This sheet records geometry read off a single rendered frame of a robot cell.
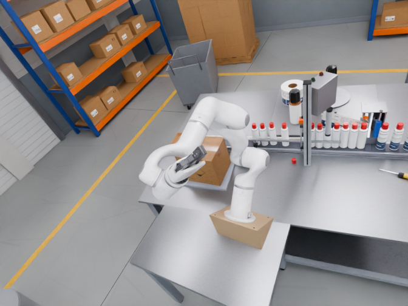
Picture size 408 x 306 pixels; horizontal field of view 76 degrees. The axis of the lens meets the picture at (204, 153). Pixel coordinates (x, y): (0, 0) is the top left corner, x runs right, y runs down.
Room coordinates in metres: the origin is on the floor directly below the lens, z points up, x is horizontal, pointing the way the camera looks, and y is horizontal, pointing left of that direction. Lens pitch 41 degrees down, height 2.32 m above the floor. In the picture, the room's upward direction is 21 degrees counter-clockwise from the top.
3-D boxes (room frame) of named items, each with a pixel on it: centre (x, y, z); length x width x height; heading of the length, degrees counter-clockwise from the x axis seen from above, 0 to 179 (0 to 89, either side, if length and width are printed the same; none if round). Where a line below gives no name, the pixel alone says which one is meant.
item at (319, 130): (1.27, -0.81, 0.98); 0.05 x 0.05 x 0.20
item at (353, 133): (1.16, -0.98, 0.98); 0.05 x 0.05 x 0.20
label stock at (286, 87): (1.91, -0.94, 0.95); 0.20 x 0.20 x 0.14
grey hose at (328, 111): (1.16, -0.80, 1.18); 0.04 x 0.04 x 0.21
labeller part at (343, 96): (1.74, -1.19, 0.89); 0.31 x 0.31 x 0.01
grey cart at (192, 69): (4.00, -0.32, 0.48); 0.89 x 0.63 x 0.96; 159
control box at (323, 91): (1.21, -0.76, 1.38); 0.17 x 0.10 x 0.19; 112
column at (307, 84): (1.19, -0.67, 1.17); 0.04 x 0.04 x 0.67; 57
